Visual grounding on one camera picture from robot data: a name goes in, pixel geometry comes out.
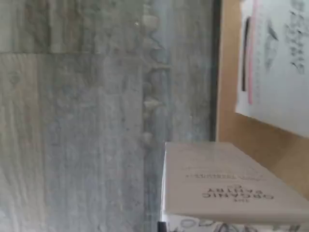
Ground black metal rack frame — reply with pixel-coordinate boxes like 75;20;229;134
209;0;222;143

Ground white box green strip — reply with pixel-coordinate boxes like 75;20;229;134
161;141;309;232

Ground wooden lower shelf board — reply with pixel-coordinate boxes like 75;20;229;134
216;0;309;201

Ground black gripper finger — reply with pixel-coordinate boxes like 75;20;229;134
156;220;168;232

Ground white box pink strip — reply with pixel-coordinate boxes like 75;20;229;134
235;0;309;140

